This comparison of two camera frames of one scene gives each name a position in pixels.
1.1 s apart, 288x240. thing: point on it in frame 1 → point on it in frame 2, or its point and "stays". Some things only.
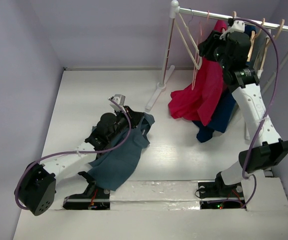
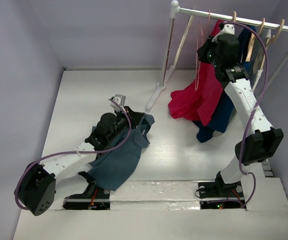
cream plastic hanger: [197, 67] → [183, 39]
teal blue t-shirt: [111, 169] stays
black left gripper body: [122, 123] stays
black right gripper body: [206, 45] stays
